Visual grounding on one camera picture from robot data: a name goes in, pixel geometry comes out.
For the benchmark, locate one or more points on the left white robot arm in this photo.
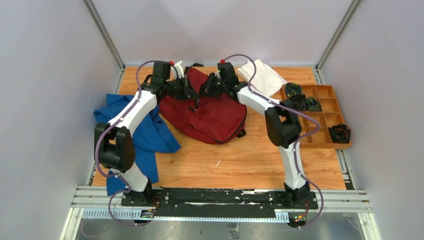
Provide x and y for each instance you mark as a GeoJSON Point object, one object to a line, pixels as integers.
{"type": "Point", "coordinates": [113, 141]}

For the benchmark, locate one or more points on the blue shirt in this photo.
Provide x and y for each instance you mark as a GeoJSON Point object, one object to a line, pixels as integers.
{"type": "Point", "coordinates": [150, 137]}

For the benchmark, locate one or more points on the red backpack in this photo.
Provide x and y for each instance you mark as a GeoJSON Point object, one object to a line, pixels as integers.
{"type": "Point", "coordinates": [211, 120]}

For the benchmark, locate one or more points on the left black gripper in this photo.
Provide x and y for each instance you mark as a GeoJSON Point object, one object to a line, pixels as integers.
{"type": "Point", "coordinates": [187, 87]}

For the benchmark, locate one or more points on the orange compartment tray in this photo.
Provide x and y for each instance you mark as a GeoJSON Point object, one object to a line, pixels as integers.
{"type": "Point", "coordinates": [330, 115]}

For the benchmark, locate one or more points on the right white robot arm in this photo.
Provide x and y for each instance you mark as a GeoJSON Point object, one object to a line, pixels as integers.
{"type": "Point", "coordinates": [282, 126]}

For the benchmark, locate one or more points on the white cloth bag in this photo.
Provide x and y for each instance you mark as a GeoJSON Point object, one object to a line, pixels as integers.
{"type": "Point", "coordinates": [266, 80]}

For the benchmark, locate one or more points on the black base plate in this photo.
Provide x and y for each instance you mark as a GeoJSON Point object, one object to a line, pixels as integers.
{"type": "Point", "coordinates": [219, 203]}

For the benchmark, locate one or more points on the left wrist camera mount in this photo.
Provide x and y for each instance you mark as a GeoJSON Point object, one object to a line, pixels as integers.
{"type": "Point", "coordinates": [178, 69]}

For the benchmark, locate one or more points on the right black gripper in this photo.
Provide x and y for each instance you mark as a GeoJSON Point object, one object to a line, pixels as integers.
{"type": "Point", "coordinates": [208, 90]}

